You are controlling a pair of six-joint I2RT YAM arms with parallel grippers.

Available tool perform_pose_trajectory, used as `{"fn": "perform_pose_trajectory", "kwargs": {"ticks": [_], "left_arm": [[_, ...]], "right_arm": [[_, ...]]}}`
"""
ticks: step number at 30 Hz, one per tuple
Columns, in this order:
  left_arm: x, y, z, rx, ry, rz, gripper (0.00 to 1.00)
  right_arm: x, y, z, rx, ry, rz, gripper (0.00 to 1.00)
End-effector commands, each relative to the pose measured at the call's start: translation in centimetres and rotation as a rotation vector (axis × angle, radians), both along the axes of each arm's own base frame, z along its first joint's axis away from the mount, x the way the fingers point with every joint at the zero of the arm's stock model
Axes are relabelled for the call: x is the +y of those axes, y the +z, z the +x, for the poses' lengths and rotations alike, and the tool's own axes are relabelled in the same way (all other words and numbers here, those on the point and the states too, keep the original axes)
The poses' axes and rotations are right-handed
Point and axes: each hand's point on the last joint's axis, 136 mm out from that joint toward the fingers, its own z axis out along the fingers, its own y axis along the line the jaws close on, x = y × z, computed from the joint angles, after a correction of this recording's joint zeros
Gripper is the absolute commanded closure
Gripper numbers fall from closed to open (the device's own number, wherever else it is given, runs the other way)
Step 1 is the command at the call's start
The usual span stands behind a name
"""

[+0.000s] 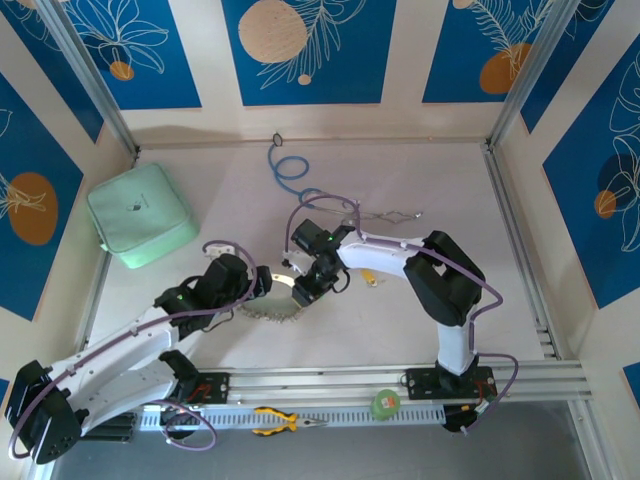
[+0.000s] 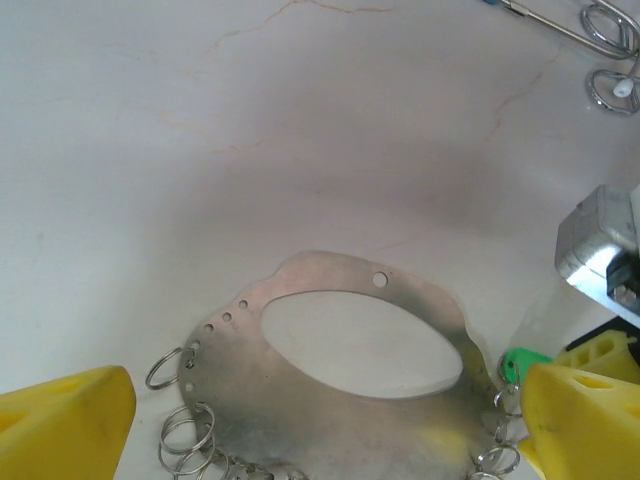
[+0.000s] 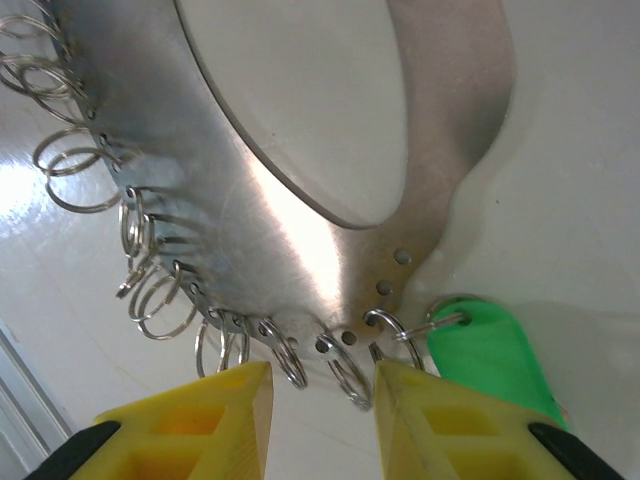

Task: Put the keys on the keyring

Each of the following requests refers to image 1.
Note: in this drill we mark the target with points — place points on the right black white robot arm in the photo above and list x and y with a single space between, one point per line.
445 280

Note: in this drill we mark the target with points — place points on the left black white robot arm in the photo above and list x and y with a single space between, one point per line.
115 345

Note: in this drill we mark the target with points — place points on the silver metal tongs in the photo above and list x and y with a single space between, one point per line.
395 216

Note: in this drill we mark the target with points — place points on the mint green zip pouch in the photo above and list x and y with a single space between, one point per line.
140 215

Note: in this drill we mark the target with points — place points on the blue stethoscope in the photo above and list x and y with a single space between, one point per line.
271 160

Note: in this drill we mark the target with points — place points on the yellow black pliers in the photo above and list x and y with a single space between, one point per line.
272 414

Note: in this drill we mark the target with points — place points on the green tape roll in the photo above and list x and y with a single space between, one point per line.
384 405

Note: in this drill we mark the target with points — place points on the black ribbed bars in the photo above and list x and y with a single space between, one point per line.
120 427

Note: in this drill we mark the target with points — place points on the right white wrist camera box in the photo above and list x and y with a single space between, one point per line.
294 262

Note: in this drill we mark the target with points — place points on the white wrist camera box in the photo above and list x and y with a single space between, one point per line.
294 262
217 247

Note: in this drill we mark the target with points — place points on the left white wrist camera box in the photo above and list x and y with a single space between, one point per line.
217 247

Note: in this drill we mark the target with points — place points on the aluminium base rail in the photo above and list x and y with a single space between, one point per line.
320 382

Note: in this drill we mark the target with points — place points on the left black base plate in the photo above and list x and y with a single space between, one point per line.
220 387

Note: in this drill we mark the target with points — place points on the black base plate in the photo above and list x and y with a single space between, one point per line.
220 387
417 382

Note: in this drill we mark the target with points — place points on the aluminium side rail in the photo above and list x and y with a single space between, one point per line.
95 300
501 190

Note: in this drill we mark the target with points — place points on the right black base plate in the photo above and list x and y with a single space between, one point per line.
417 382

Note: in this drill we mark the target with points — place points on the aluminium frame post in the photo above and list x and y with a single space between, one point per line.
90 75
530 75

